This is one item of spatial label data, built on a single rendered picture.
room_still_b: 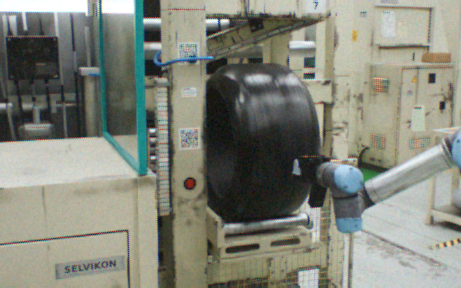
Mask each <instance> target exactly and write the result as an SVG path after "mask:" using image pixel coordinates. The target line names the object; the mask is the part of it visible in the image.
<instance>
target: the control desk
mask: <svg viewBox="0 0 461 288"><path fill-rule="evenodd" d="M147 172H148V174H141V175H139V174H138V173H137V172H136V171H135V170H134V169H133V168H132V167H131V166H130V164H129V163H128V162H127V161H126V160H125V159H124V158H123V157H122V156H121V155H120V153H119V152H118V151H117V150H116V149H115V148H114V147H113V146H112V145H111V143H109V141H108V140H107V139H106V138H104V136H102V137H101V138H98V137H95V138H66V139H52V140H37V141H23V142H8V143H0V288H159V265H158V230H157V193H156V175H155V174H154V173H153V172H152V171H151V170H150V169H149V168H148V167H147Z"/></svg>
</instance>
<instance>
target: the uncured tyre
mask: <svg viewBox="0 0 461 288"><path fill-rule="evenodd" d="M317 154H321V138H320V129H319V123H318V114H317V111H316V108H315V105H314V102H313V98H312V96H311V94H310V92H309V91H308V89H307V87H306V85H305V84H304V83H303V82H302V80H301V79H300V78H299V77H297V74H296V73H295V72H293V71H292V69H290V68H289V67H286V66H283V65H281V64H277V63H234V64H229V65H226V66H223V67H220V68H218V69H217V70H216V72H215V73H214V74H213V75H212V76H211V77H210V78H209V79H208V80H207V82H206V163H207V194H208V195H209V197H210V199H211V202H212V204H214V205H215V207H216V209H218V210H220V211H221V213H222V214H225V215H226V217H228V218H229V219H235V220H245V219H249V220H252V219H260V218H267V217H275V216H282V215H287V214H292V213H293V212H295V211H297V209H300V208H301V206H302V204H303V203H304V202H305V201H306V199H307V197H308V196H309V194H310V190H311V187H312V184H311V183H304V182H301V181H298V180H295V179H293V178H292V172H293V167H294V160H295V159H297V163H298V156H308V157H312V156H317Z"/></svg>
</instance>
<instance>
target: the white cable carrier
mask: <svg viewBox="0 0 461 288"><path fill-rule="evenodd" d="M154 81H155V82H168V81H167V79H166V78H163V77H162V78H158V77H155V79H154ZM154 86H155V85H154ZM166 87H167V86H155V91H157V92H155V100H157V101H155V105H156V106H155V109H157V110H155V114H156V115H155V118H157V119H155V123H156V124H155V132H156V133H155V137H157V138H155V141H157V142H156V143H155V146H157V147H155V150H157V151H156V152H155V154H156V156H155V158H156V159H157V160H156V161H155V163H157V164H156V168H157V169H156V173H158V174H156V177H157V179H156V181H157V183H156V185H157V187H156V190H158V191H157V192H156V193H157V194H158V195H157V206H158V208H159V209H169V208H171V207H170V203H169V201H170V199H169V198H168V197H169V196H170V195H169V194H168V193H169V185H168V184H169V180H168V179H169V176H168V174H169V172H168V171H167V170H169V167H167V166H168V165H169V163H168V162H166V161H169V158H167V157H168V156H169V154H168V153H166V152H168V148H170V144H167V143H168V139H166V138H168V135H167V134H166V133H168V131H167V130H166V129H168V126H167V125H165V124H168V122H167V121H166V120H167V119H168V117H167V116H165V115H168V113H167V112H166V111H167V110H168V109H167V107H165V106H167V102H165V101H167V93H166V92H167V88H166Z"/></svg>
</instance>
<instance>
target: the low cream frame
mask: <svg viewBox="0 0 461 288"><path fill-rule="evenodd" d="M460 128H461V127H456V128H442V129H434V130H431V137H430V148H434V147H435V146H437V145H439V138H445V137H447V136H449V135H450V134H451V133H455V131H457V130H458V129H460ZM435 189H436V176H435V177H433V178H431V179H428V190H427V204H426V216H425V223H428V224H433V223H434V216H435V217H437V218H440V219H445V220H447V221H450V222H453V223H455V224H458V225H461V188H460V171H459V168H456V167H454V168H453V172H452V184H451V195H450V204H445V205H441V206H438V207H435Z"/></svg>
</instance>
